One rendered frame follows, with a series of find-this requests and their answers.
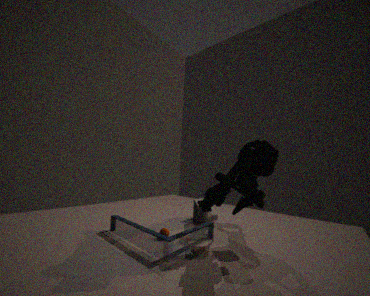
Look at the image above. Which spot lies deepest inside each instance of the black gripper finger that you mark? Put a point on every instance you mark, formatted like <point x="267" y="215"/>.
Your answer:
<point x="224" y="193"/>
<point x="242" y="203"/>

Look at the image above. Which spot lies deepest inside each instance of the brown ball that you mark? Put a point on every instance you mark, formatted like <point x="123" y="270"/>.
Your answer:
<point x="164" y="231"/>

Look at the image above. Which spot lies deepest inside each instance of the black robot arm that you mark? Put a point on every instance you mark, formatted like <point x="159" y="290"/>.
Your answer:
<point x="259" y="162"/>

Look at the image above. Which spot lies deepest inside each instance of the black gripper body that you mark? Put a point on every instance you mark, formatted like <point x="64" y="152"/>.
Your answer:
<point x="243" y="174"/>

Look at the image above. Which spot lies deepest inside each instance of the clear low walls forming corner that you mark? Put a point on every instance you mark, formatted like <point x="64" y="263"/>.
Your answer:
<point x="164" y="250"/>

